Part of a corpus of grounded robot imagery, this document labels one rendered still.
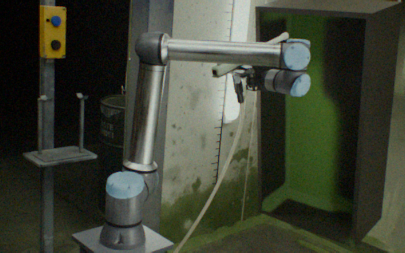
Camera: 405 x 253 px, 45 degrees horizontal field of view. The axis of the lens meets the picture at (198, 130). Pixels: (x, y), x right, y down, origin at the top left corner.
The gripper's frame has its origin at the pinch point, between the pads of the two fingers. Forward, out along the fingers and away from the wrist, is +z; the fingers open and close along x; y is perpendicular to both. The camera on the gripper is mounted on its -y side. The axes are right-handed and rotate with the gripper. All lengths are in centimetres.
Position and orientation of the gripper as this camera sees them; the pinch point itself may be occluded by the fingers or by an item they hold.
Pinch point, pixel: (233, 68)
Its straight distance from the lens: 215.2
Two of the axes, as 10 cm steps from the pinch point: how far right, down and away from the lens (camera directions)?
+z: -6.8, -2.2, 6.9
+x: 7.0, -4.6, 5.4
